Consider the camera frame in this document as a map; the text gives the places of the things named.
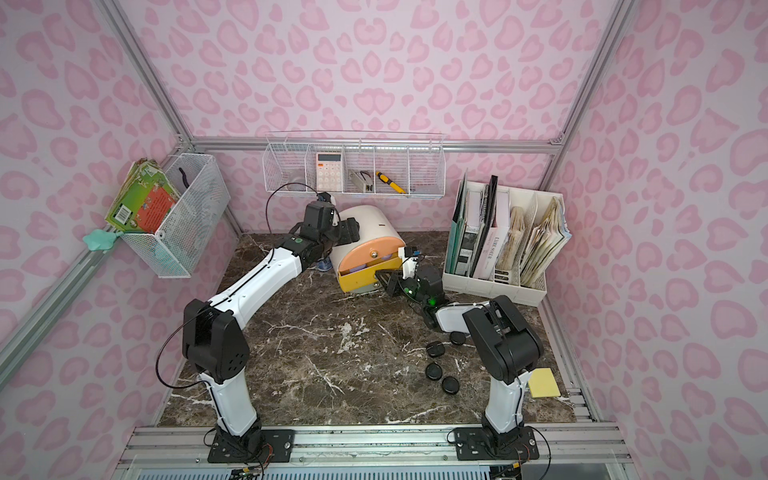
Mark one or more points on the stack of magazines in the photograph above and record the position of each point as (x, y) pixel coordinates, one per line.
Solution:
(532, 245)

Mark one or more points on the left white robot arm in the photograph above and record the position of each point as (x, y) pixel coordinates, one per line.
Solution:
(213, 339)

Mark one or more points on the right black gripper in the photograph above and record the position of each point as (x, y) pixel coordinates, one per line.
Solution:
(395, 282)

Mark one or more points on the grey stapler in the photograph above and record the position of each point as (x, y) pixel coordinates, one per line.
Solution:
(362, 181)

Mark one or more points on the white wire wall shelf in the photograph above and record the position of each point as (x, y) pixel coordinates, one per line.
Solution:
(415, 162)

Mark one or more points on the mint green wall hook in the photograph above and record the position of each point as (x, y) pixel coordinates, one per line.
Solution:
(101, 240)

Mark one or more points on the grey bottom drawer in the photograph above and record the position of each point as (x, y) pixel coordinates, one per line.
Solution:
(374, 287)

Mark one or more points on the round metal tin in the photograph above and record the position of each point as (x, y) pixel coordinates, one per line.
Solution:
(296, 184)

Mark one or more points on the pink white calculator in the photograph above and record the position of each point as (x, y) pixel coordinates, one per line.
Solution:
(329, 172)

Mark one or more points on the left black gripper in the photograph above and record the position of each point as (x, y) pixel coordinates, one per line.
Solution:
(346, 231)

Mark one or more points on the white file organizer box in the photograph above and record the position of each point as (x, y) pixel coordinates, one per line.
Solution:
(461, 281)

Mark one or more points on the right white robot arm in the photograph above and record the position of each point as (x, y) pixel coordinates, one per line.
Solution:
(508, 347)

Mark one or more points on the white mesh wall basket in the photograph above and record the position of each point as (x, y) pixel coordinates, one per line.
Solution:
(178, 245)

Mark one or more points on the black binder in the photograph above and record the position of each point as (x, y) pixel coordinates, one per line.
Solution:
(488, 206)

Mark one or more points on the black earphone case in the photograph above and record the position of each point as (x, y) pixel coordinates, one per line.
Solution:
(450, 385)
(433, 371)
(458, 338)
(435, 349)

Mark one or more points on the white round drawer cabinet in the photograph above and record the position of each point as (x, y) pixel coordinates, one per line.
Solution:
(373, 223)

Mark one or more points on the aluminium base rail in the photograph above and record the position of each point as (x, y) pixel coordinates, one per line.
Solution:
(550, 451)

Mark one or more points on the blue lid pencil jar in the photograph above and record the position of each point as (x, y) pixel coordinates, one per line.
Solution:
(324, 265)

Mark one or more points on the green red booklet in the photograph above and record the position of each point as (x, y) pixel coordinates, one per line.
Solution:
(144, 200)

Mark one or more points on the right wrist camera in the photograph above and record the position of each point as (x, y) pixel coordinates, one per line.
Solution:
(409, 257)

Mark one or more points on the white pink book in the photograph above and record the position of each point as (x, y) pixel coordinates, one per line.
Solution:
(495, 238)

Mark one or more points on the orange top drawer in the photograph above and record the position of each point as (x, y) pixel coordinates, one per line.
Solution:
(359, 255)

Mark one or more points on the black item in basket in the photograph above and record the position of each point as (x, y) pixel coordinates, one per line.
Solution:
(184, 178)

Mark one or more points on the yellow drawer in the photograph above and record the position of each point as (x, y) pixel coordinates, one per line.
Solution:
(365, 275)

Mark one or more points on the yellow sticky note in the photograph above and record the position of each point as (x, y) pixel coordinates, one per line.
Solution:
(542, 384)

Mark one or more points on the yellow black utility knife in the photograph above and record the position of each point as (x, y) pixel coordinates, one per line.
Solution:
(390, 182)

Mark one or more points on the teal green folder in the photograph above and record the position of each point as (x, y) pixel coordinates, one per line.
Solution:
(457, 227)

